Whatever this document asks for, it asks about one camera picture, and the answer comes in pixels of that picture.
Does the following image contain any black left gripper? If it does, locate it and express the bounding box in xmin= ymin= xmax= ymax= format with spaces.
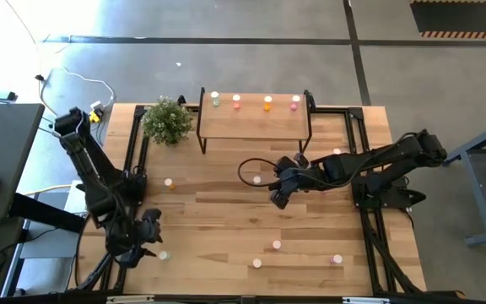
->
xmin=108 ymin=209 xmax=165 ymax=269

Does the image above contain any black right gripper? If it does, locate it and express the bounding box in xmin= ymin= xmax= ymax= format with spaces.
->
xmin=269 ymin=155 xmax=311 ymax=210

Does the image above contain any black desk beam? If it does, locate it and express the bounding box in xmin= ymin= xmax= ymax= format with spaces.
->
xmin=8 ymin=193 xmax=87 ymax=234

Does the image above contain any green potted plant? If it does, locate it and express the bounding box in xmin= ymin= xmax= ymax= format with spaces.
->
xmin=140 ymin=95 xmax=194 ymax=147

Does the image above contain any blue desk leg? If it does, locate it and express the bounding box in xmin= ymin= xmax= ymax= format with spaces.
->
xmin=0 ymin=252 xmax=27 ymax=297

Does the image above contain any black mat striped edge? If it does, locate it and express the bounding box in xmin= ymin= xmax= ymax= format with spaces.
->
xmin=409 ymin=0 xmax=486 ymax=41

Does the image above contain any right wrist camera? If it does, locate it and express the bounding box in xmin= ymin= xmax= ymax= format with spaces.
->
xmin=293 ymin=152 xmax=311 ymax=169

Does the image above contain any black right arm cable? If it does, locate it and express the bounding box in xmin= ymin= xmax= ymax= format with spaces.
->
xmin=237 ymin=157 xmax=286 ymax=189

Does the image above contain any silver bracket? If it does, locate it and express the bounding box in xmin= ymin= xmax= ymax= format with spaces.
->
xmin=343 ymin=296 xmax=391 ymax=304
xmin=106 ymin=295 xmax=155 ymax=304

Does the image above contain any wooden shelf black metal frame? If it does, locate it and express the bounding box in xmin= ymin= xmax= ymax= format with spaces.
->
xmin=196 ymin=87 xmax=316 ymax=156

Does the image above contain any black crossbar rail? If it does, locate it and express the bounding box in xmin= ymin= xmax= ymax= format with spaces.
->
xmin=0 ymin=289 xmax=486 ymax=304

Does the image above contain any yellow cable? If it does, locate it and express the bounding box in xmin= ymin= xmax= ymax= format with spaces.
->
xmin=23 ymin=184 xmax=74 ymax=196

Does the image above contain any white cable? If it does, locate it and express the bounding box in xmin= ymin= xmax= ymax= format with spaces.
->
xmin=40 ymin=66 xmax=116 ymax=109

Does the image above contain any grey-blue metal table frame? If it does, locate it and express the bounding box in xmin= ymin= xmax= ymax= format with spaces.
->
xmin=438 ymin=116 xmax=486 ymax=249

